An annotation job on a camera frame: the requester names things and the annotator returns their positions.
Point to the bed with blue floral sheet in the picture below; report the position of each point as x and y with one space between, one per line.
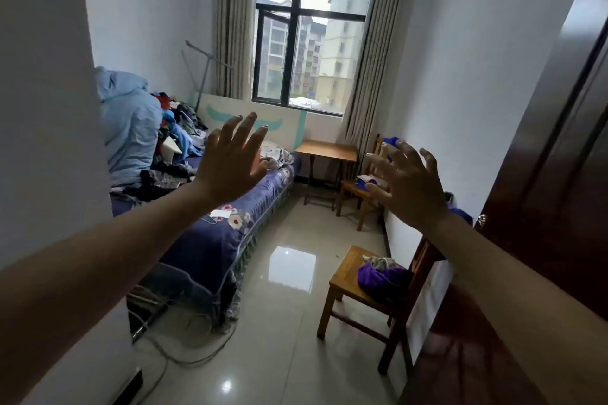
214 243

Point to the person's left hand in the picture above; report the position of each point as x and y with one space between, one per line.
233 160

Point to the black framed window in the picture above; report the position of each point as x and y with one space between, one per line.
311 44

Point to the beige patterned curtain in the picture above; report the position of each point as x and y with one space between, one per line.
375 63
235 25

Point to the person's left forearm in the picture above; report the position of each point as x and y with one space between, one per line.
95 276

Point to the wooden slat-back chair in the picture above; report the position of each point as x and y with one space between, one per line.
354 196

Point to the wooden folding table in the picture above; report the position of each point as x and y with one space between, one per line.
328 150

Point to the dark brown wooden door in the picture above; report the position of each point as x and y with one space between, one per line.
546 181

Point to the blue towel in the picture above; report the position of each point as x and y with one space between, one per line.
362 185
390 140

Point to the small white paper card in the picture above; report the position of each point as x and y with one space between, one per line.
220 214

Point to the purple cloth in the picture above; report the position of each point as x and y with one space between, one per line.
380 283

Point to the pink striped towel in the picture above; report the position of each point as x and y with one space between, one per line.
373 179

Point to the light blue duvet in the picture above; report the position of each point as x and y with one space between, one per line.
128 129

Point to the green terry towel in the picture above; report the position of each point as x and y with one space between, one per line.
380 262

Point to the person's right forearm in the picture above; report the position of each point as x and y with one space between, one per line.
522 305

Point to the cream folded fabric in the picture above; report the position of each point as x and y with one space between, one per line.
170 149

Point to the person's right hand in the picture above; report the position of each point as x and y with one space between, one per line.
411 188

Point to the pile of mixed clothes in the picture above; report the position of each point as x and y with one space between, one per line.
178 134

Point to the crumpled grey white garment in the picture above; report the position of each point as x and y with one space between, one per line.
278 155

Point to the white headboard with teal print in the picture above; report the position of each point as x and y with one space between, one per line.
285 127

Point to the grey metal drying rack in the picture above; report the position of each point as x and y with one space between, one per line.
205 72

